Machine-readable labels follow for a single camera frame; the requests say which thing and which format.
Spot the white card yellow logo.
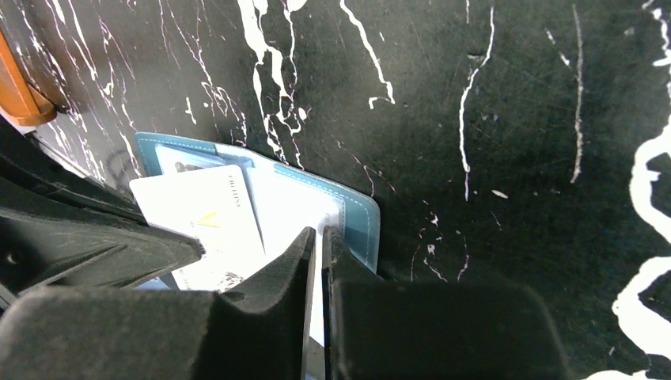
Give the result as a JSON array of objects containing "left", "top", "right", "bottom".
[{"left": 130, "top": 165, "right": 267, "bottom": 291}]

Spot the orange wooden shelf rack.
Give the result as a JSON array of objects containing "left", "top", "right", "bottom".
[{"left": 1, "top": 32, "right": 57, "bottom": 127}]

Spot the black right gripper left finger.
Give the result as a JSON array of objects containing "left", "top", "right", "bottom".
[{"left": 1, "top": 227, "right": 316, "bottom": 379}]

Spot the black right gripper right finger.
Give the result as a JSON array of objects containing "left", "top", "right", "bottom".
[{"left": 321, "top": 227, "right": 571, "bottom": 379}]

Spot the blue leather card holder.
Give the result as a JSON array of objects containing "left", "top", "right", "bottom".
[{"left": 135, "top": 132, "right": 381, "bottom": 272}]

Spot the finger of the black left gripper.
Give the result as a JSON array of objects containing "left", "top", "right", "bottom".
[
  {"left": 1, "top": 207, "right": 204, "bottom": 297},
  {"left": 1, "top": 119, "right": 146, "bottom": 225}
]

